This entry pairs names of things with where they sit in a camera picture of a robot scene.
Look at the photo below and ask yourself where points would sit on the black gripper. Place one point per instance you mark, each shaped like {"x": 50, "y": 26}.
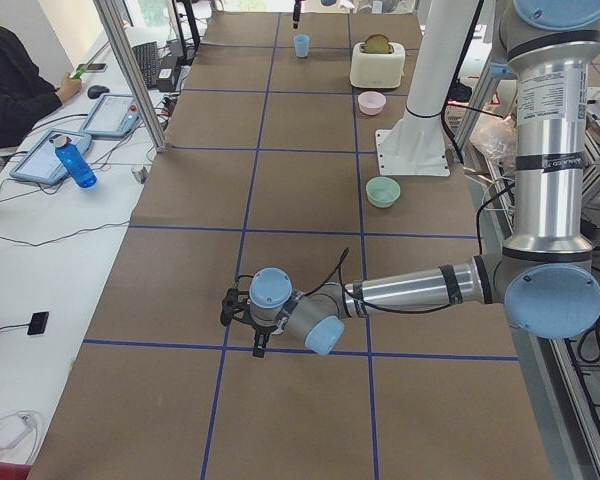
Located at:
{"x": 261, "y": 330}

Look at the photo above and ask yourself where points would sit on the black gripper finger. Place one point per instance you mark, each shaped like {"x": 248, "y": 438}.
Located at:
{"x": 296, "y": 14}

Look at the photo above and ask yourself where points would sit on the light blue plastic cup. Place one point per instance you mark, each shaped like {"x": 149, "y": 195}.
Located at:
{"x": 301, "y": 45}

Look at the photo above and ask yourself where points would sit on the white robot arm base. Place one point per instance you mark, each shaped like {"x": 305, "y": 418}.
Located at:
{"x": 415, "y": 146}

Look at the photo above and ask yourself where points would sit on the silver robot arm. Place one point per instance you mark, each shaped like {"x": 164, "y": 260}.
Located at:
{"x": 542, "y": 274}

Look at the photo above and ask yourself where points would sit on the person's hand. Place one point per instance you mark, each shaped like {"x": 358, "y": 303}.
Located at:
{"x": 69, "y": 88}

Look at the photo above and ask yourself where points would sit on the toast slice in toaster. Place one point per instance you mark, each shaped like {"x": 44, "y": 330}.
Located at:
{"x": 377, "y": 44}

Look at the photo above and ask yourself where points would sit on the cream white toaster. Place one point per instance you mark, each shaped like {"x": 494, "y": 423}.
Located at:
{"x": 377, "y": 71}

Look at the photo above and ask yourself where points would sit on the pink plastic bowl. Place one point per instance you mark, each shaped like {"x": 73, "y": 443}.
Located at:
{"x": 371, "y": 103}

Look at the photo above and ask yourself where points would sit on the black keyboard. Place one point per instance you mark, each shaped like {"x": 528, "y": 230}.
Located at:
{"x": 147, "y": 59}

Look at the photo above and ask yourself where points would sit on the mint green plastic bowl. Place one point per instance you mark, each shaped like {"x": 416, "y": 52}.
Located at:
{"x": 382, "y": 192}

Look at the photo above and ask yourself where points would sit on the small metal clip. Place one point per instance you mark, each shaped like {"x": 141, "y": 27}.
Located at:
{"x": 139, "y": 173}

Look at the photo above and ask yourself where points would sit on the smartphone on desk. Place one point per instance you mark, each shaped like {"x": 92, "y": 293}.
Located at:
{"x": 96, "y": 67}

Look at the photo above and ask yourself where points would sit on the far blue teach pendant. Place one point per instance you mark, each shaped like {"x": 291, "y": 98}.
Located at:
{"x": 112, "y": 116}

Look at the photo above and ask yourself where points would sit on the blue teach pendant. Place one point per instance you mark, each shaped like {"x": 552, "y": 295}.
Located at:
{"x": 41, "y": 165}
{"x": 112, "y": 116}

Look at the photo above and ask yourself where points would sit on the black computer mouse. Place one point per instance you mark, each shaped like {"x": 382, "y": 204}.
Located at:
{"x": 95, "y": 91}

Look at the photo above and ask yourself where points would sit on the small black box device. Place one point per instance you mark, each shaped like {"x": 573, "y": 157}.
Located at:
{"x": 38, "y": 323}

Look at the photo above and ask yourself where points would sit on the green marker pen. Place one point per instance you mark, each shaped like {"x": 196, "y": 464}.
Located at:
{"x": 79, "y": 72}

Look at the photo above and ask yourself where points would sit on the blue water bottle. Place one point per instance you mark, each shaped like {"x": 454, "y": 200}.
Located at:
{"x": 73, "y": 161}

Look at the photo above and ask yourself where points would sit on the near blue teach pendant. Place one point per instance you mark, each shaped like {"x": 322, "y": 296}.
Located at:
{"x": 41, "y": 165}

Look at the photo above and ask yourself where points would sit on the person in black clothes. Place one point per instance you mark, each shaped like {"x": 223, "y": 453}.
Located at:
{"x": 25, "y": 96}

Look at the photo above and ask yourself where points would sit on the aluminium frame post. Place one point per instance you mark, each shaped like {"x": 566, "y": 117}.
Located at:
{"x": 112, "y": 23}

